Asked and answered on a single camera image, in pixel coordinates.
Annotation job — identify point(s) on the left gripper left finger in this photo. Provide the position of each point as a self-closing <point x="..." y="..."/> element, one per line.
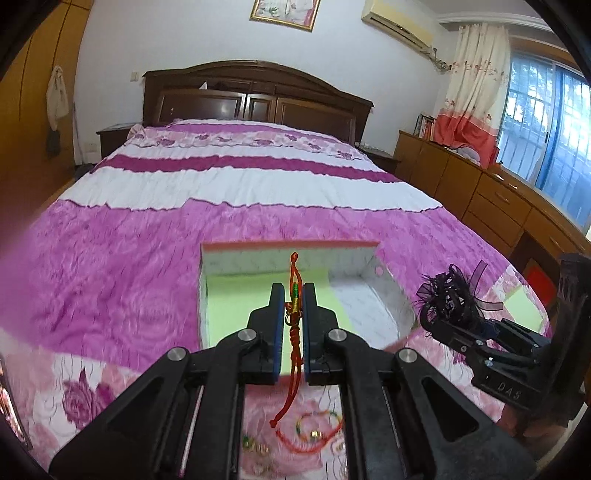
<point x="263" y="336"/>

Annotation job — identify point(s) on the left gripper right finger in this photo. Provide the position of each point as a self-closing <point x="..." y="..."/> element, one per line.
<point x="321" y="368"/>

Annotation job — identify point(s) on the black ribbon hair accessory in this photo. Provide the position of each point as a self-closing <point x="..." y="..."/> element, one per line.
<point x="450" y="298"/>

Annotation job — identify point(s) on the right hand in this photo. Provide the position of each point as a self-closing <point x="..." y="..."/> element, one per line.
<point x="549" y="423"/>

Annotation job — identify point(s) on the green paper liner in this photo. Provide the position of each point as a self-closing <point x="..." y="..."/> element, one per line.
<point x="225" y="301"/>

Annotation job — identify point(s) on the green paper sheet on bed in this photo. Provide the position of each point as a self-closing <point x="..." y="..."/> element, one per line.
<point x="523" y="311"/>

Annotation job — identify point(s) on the red cardboard box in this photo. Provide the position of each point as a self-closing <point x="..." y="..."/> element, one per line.
<point x="378" y="307"/>

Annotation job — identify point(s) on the gold pearl earring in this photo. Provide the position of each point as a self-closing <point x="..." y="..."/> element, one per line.
<point x="251" y="446"/>

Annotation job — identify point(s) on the wooden dresser cabinet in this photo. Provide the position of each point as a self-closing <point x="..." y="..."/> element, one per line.
<point x="510" y="215"/>

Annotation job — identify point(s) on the pink floral bedspread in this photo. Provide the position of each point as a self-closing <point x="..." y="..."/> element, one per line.
<point x="102" y="376"/>

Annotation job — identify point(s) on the blue framed window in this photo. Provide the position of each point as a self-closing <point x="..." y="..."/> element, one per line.
<point x="544" y="137"/>

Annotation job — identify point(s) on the dark wooden headboard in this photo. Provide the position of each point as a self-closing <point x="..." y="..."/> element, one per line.
<point x="254" y="90"/>

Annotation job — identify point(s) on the dark bedside table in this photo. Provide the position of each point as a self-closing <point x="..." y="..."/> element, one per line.
<point x="114" y="136"/>

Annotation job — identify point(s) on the floral red curtain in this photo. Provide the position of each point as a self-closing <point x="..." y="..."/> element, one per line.
<point x="471" y="114"/>

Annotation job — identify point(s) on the wooden wardrobe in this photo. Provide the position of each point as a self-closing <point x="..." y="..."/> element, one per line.
<point x="29" y="173"/>

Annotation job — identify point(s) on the black hanging bag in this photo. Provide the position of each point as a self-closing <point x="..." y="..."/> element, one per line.
<point x="53" y="143"/>

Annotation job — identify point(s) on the white hanging garment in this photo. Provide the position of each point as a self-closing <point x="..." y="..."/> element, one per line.
<point x="57" y="105"/>

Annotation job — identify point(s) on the framed wall picture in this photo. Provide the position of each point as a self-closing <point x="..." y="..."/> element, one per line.
<point x="298" y="14"/>

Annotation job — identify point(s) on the wall air conditioner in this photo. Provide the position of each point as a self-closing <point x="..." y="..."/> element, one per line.
<point x="408" y="21"/>

